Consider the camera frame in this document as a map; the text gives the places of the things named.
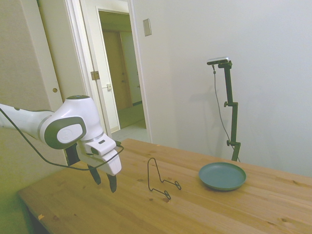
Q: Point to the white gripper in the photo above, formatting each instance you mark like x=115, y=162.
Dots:
x=109, y=165

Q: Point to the blue round plate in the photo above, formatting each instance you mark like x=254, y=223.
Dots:
x=221, y=175

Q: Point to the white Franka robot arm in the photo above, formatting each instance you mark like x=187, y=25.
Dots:
x=73, y=114

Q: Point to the white door strike plate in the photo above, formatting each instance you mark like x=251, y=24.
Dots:
x=109, y=86

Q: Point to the orange tape piece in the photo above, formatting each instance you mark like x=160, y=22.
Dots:
x=40, y=216

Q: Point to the brass door hinge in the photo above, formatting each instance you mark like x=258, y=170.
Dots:
x=95, y=75

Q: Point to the brown hallway door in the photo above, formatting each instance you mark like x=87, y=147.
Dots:
x=117, y=68

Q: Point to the beige open door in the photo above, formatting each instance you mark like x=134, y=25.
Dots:
x=24, y=61

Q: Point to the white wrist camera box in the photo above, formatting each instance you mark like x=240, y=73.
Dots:
x=102, y=145

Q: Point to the white door frame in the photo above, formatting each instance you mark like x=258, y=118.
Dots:
x=84, y=48

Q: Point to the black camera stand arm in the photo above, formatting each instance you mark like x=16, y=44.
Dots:
x=233, y=122

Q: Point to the beige wall switch plate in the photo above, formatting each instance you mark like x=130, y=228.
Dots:
x=147, y=27

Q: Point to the silver exterior camera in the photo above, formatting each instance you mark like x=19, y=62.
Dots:
x=218, y=60

